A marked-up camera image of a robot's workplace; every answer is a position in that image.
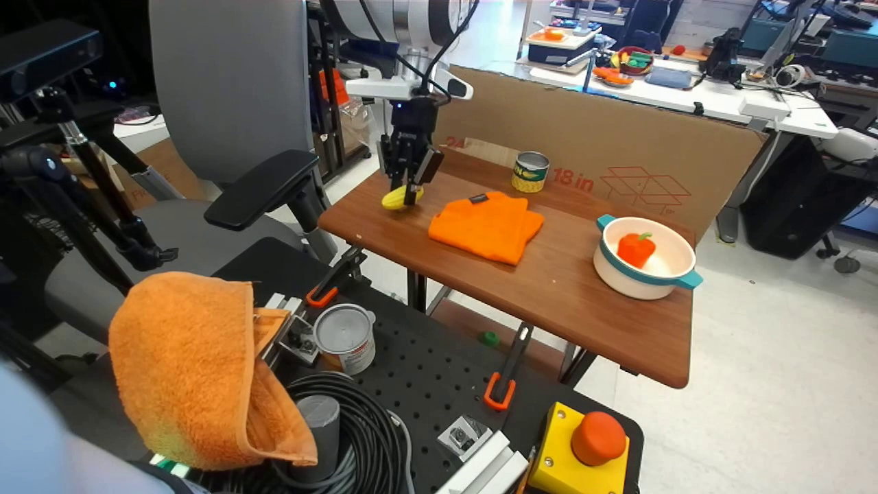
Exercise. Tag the box with orange item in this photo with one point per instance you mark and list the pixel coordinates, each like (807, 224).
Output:
(560, 44)

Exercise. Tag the small can yellow green label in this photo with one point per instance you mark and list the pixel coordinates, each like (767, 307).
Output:
(530, 173)

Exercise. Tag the yellow emergency stop box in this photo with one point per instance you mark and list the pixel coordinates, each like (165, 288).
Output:
(564, 454)

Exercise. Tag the open tin can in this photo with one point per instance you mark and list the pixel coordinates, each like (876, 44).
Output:
(346, 335)

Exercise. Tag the black tripod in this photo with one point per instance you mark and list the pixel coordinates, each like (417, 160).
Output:
(137, 233)

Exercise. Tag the black case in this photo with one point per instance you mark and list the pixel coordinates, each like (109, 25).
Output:
(784, 196)

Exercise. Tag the yellow maize cob toy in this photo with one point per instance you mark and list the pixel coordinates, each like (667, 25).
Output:
(397, 197)

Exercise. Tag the wooden table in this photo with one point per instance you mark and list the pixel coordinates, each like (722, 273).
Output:
(559, 291)

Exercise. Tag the grey cylinder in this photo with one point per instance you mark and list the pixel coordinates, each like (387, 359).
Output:
(320, 429)

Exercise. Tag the orange toy vegetable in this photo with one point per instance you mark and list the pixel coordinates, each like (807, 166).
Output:
(634, 247)

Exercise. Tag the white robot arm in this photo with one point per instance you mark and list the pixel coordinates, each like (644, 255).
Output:
(402, 16)

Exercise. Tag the black perforated base board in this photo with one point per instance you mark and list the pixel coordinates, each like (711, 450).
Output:
(428, 373)

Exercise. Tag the aluminium extrusion bar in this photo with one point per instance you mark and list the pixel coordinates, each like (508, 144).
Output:
(483, 466)

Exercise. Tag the folded orange cloth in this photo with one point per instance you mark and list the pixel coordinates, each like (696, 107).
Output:
(486, 226)

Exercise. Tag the grey office chair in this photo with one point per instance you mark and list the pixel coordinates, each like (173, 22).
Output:
(228, 82)

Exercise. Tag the pile of colourful toys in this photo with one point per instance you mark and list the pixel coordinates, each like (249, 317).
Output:
(623, 66)

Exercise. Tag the black stereo camera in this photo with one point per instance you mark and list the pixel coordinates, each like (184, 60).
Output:
(46, 55)

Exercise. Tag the brown cardboard panel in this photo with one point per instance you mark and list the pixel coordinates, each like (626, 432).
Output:
(620, 155)

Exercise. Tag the orange fluffy towel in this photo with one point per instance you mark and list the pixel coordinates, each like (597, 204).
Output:
(196, 366)

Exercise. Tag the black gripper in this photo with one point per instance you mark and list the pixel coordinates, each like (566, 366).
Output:
(413, 126)

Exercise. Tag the white desk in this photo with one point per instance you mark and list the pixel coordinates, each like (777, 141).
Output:
(730, 99)

